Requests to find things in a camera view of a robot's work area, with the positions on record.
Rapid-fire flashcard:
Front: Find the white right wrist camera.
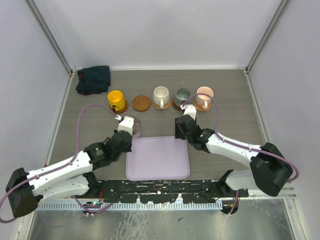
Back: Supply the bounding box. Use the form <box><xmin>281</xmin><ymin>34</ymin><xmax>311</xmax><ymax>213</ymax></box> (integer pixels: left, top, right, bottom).
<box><xmin>178</xmin><ymin>104</ymin><xmax>197</xmax><ymax>123</ymax></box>

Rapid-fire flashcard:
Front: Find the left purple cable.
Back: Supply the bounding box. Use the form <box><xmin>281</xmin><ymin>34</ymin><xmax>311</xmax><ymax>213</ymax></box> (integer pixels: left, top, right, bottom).
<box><xmin>0</xmin><ymin>104</ymin><xmax>121</xmax><ymax>224</ymax></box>

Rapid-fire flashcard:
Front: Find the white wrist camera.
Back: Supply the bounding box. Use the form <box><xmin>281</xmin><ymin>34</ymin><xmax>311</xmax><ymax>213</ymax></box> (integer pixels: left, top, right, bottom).
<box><xmin>115</xmin><ymin>115</ymin><xmax>135</xmax><ymax>136</ymax></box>
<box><xmin>178</xmin><ymin>104</ymin><xmax>197</xmax><ymax>123</ymax></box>

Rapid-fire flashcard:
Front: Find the dark folded cloth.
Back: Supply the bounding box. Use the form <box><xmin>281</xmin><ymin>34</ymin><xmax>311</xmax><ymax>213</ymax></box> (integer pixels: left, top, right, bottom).
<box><xmin>75</xmin><ymin>65</ymin><xmax>111</xmax><ymax>96</ymax></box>

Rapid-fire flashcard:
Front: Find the woven rattan coaster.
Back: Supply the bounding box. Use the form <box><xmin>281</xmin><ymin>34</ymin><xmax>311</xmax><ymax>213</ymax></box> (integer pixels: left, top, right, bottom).
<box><xmin>153</xmin><ymin>100</ymin><xmax>172</xmax><ymax>110</ymax></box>
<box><xmin>193</xmin><ymin>102</ymin><xmax>211</xmax><ymax>112</ymax></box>

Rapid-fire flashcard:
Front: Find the white speckled mug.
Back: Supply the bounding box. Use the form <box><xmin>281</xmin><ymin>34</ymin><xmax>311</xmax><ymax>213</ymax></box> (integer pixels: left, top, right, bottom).
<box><xmin>152</xmin><ymin>86</ymin><xmax>171</xmax><ymax>110</ymax></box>

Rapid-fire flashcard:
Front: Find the yellow mug black outside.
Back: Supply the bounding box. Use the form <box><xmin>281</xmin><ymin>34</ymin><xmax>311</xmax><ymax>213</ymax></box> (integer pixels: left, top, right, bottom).
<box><xmin>107</xmin><ymin>90</ymin><xmax>125</xmax><ymax>105</ymax></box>

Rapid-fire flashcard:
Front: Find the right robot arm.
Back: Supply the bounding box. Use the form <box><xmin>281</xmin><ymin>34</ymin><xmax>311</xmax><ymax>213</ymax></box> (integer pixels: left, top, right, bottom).
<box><xmin>175</xmin><ymin>114</ymin><xmax>294</xmax><ymax>197</ymax></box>

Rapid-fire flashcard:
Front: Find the lilac mug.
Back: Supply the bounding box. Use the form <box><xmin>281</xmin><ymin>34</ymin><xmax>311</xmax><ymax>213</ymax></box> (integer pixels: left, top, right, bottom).
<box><xmin>132</xmin><ymin>116</ymin><xmax>142</xmax><ymax>138</ymax></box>

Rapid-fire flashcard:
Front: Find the grey green mug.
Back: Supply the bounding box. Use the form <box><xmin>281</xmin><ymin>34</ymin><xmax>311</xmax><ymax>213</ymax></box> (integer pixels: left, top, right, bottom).
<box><xmin>173</xmin><ymin>88</ymin><xmax>191</xmax><ymax>108</ymax></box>

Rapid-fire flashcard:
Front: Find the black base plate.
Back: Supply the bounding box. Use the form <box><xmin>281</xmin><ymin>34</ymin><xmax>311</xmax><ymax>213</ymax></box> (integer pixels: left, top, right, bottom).
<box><xmin>76</xmin><ymin>179</ymin><xmax>236</xmax><ymax>204</ymax></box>

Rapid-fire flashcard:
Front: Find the lilac plastic tray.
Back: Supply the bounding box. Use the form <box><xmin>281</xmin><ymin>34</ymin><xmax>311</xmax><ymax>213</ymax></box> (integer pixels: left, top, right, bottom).
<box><xmin>125</xmin><ymin>136</ymin><xmax>190</xmax><ymax>181</ymax></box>

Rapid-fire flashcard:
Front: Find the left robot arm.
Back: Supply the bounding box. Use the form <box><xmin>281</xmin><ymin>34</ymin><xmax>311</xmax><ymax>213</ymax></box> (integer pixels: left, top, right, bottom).
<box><xmin>5</xmin><ymin>130</ymin><xmax>133</xmax><ymax>218</ymax></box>

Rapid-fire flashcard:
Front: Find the pink mug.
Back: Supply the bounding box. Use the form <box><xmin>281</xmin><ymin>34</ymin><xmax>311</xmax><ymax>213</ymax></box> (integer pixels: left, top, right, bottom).
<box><xmin>194</xmin><ymin>86</ymin><xmax>214</xmax><ymax>108</ymax></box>

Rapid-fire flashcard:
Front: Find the brown wooden coaster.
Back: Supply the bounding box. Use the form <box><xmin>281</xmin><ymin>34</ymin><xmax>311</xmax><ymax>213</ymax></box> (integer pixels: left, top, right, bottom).
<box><xmin>172</xmin><ymin>102</ymin><xmax>184</xmax><ymax>112</ymax></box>
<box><xmin>132</xmin><ymin>95</ymin><xmax>151</xmax><ymax>112</ymax></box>
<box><xmin>109</xmin><ymin>99</ymin><xmax>129</xmax><ymax>114</ymax></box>

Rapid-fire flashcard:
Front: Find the aluminium frame rail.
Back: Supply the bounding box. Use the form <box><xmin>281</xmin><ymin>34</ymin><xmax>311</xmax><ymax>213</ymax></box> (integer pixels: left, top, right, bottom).
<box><xmin>24</xmin><ymin>178</ymin><xmax>297</xmax><ymax>201</ymax></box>

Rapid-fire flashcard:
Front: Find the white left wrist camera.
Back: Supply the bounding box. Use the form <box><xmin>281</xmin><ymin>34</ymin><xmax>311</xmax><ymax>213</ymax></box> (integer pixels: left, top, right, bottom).
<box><xmin>115</xmin><ymin>115</ymin><xmax>135</xmax><ymax>136</ymax></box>

